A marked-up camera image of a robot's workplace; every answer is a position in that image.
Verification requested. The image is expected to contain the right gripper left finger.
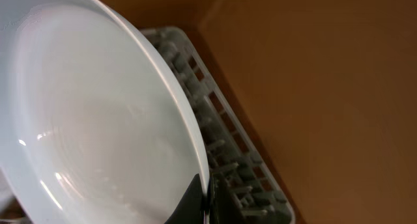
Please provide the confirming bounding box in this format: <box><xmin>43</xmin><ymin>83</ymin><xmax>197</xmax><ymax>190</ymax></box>
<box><xmin>165</xmin><ymin>174</ymin><xmax>204</xmax><ymax>224</ymax></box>

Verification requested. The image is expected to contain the grey dishwasher rack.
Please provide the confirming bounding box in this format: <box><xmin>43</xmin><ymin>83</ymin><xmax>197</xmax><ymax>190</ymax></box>
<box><xmin>142</xmin><ymin>27</ymin><xmax>296</xmax><ymax>224</ymax></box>

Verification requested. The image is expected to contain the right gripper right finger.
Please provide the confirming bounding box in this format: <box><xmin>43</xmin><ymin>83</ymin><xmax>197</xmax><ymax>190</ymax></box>
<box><xmin>208</xmin><ymin>173</ymin><xmax>247</xmax><ymax>224</ymax></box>

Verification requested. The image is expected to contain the large light blue plate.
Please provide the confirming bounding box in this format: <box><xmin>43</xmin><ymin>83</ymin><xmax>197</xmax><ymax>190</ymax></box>
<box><xmin>1</xmin><ymin>0</ymin><xmax>209</xmax><ymax>223</ymax></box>

